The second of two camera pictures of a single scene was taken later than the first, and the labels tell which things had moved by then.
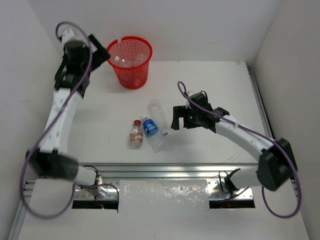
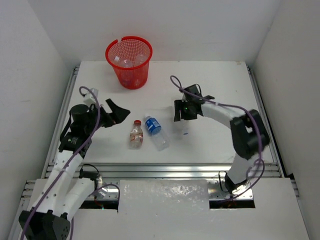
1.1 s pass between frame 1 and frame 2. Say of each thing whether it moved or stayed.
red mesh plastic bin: stayed
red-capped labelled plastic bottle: stayed
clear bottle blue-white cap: moved
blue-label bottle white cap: moved
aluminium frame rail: stayed
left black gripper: moved
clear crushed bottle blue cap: stayed
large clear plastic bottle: stayed
